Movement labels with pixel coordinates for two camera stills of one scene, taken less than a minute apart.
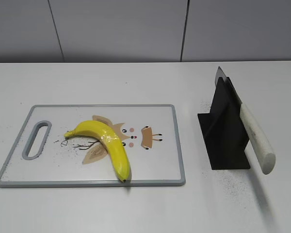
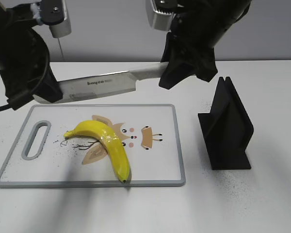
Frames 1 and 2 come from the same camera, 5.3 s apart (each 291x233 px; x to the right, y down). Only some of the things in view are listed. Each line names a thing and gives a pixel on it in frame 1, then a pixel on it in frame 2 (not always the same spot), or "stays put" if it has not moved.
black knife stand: [224, 132] stays put
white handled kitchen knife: [253, 130] -> [117, 82]
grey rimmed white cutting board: [43, 158] stays put
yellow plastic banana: [108, 136] stays put
